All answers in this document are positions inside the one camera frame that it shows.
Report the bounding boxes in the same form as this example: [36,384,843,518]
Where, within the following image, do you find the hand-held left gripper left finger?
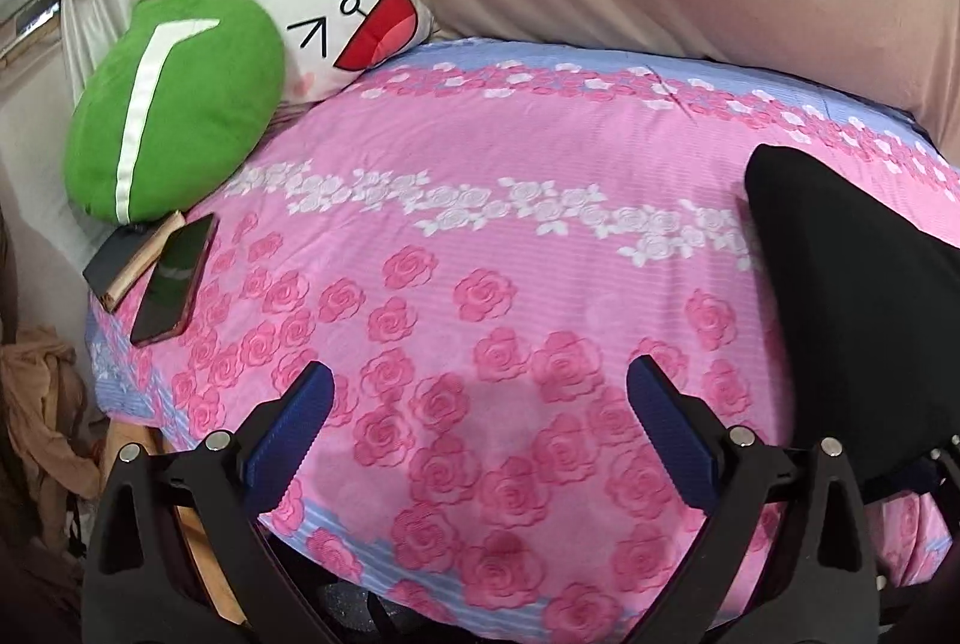
[81,360,337,644]

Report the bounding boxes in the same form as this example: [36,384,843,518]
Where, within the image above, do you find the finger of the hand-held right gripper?
[879,432,960,502]

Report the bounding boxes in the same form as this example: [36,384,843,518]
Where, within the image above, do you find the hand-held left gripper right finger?
[626,355,882,644]

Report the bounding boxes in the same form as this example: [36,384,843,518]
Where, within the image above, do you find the black pants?
[744,143,960,502]

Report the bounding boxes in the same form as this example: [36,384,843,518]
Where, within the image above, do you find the black smartphone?
[129,212,220,347]

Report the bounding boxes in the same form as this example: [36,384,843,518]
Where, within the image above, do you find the dark notebook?
[82,210,187,315]

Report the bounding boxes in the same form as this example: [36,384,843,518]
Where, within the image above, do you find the tan garment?
[0,325,102,502]

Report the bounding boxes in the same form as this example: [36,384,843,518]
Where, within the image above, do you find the pink rose print bedsheet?
[84,38,960,644]

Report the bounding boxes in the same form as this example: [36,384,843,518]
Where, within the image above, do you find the green round pillow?
[64,0,287,225]

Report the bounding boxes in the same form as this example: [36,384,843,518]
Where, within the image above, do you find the white cartoon face pillow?
[176,0,440,105]

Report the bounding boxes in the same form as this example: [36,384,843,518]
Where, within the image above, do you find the wooden bed frame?
[105,423,241,630]

